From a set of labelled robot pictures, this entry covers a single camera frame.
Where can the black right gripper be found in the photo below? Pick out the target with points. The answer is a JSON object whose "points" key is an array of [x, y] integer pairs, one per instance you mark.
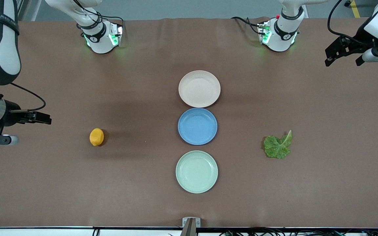
{"points": [[11, 113]]}

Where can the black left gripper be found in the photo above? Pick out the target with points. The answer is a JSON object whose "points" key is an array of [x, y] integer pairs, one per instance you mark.
{"points": [[356, 43]]}

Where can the yellow lemon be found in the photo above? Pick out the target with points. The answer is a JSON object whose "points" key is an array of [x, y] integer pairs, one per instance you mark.
{"points": [[96, 137]]}

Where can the green lettuce leaf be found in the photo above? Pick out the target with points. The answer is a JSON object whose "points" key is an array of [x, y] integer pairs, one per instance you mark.
{"points": [[276, 149]]}

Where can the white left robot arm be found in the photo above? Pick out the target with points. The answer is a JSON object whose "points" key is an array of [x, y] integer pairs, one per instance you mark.
{"points": [[279, 37]]}

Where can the brown table cover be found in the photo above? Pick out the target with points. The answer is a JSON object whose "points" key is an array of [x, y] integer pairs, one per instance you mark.
{"points": [[77, 180]]}

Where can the beige round plate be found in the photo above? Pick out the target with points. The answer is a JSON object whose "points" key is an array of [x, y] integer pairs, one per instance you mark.
{"points": [[199, 89]]}

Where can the blue round plate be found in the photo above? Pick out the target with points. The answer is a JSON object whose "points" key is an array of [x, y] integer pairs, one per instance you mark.
{"points": [[197, 126]]}

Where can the pale green round plate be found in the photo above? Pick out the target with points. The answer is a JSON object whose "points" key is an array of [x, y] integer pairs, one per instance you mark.
{"points": [[197, 172]]}

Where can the metal bracket with green light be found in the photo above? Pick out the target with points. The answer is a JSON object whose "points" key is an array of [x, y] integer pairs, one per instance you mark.
{"points": [[263, 32], [116, 34]]}

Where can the aluminium frame profile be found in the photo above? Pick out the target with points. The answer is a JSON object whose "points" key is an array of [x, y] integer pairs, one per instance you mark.
{"points": [[21, 9]]}

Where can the grey metal camera mount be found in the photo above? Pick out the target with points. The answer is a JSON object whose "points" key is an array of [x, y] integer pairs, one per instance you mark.
{"points": [[191, 224]]}

